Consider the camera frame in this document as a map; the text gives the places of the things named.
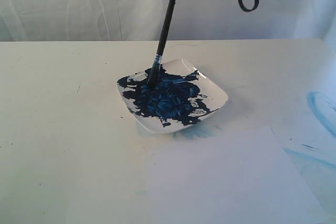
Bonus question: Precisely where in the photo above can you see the white paper sheet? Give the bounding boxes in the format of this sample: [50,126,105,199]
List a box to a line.
[146,128,328,223]

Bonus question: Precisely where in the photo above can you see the white plate with blue paint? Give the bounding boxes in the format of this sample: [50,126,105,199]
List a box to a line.
[117,59,229,134]

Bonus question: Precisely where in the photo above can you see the white backdrop curtain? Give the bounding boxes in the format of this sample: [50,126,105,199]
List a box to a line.
[0,0,336,42]

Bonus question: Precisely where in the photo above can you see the black paintbrush with blue bristles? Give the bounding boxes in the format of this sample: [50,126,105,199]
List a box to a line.
[148,0,176,88]

